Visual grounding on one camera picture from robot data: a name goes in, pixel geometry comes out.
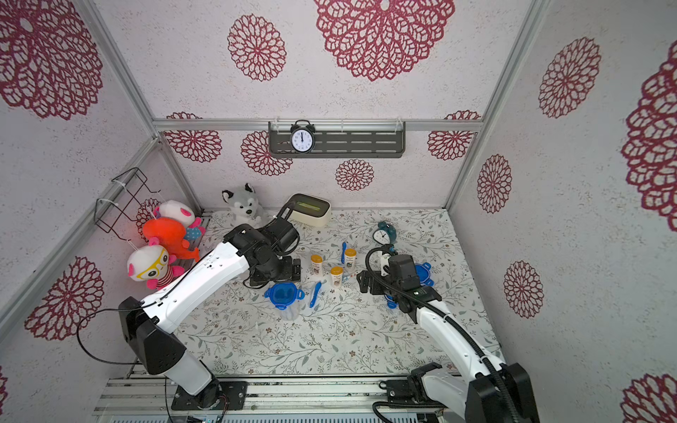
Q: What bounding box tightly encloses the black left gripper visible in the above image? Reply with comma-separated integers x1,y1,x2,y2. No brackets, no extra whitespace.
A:
252,256,303,289

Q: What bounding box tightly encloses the yellow cap bottle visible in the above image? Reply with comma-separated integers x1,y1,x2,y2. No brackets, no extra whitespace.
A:
310,254,324,278
330,266,345,288
344,249,357,272

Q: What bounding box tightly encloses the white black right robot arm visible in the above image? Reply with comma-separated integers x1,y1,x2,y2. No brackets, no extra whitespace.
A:
357,247,539,422

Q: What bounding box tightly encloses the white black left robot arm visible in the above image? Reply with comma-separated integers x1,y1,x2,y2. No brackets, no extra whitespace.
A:
118,202,301,410

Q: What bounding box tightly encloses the grey husky plush toy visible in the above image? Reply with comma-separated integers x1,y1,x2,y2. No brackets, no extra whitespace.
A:
221,183,269,227

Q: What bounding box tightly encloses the green teal alarm clock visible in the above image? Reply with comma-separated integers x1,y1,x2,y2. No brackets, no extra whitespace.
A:
372,221,398,245

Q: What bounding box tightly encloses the cream tissue box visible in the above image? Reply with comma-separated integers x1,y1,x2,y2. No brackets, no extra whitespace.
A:
287,193,333,227

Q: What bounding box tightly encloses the white pink plush upper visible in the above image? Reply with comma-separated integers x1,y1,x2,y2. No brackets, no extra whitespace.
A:
153,200,202,228

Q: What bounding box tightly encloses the orange red plush toy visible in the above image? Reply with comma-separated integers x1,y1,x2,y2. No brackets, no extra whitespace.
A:
142,218,200,261

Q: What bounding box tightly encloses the white plush with glasses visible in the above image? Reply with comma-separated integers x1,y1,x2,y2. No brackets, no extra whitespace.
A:
126,237,185,290

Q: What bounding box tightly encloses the black wall alarm clock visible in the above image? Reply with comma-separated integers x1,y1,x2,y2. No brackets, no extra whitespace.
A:
290,119,316,153

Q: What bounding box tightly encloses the grey metal wall shelf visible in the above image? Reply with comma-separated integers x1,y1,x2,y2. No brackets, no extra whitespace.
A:
268,121,407,159

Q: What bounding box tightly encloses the black wire wall basket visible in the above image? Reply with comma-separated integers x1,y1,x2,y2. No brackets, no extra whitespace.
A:
93,167,161,243

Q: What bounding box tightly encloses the black corrugated right cable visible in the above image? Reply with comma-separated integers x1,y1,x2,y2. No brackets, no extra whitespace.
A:
364,245,522,423

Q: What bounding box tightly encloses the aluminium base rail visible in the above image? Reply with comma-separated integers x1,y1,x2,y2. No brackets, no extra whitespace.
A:
94,364,440,421

